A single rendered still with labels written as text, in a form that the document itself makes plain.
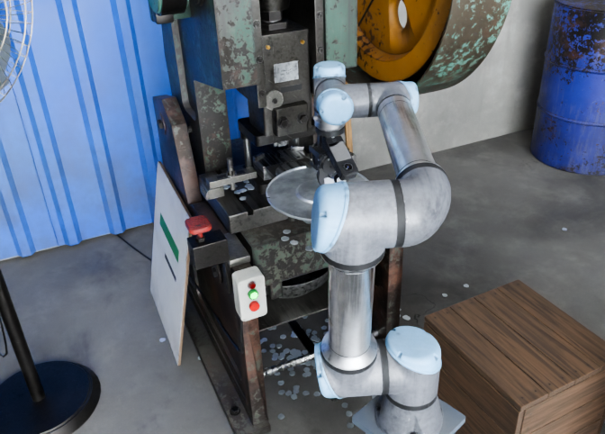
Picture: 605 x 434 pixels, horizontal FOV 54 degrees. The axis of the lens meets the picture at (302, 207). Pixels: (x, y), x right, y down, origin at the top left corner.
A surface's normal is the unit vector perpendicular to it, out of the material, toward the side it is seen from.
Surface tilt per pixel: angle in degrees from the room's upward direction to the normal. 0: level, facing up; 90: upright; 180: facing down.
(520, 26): 90
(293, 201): 3
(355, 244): 99
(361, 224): 74
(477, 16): 106
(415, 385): 90
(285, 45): 90
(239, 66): 90
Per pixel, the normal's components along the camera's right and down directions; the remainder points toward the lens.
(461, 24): 0.41, 0.66
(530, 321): -0.04, -0.87
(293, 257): 0.42, 0.44
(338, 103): 0.05, 0.49
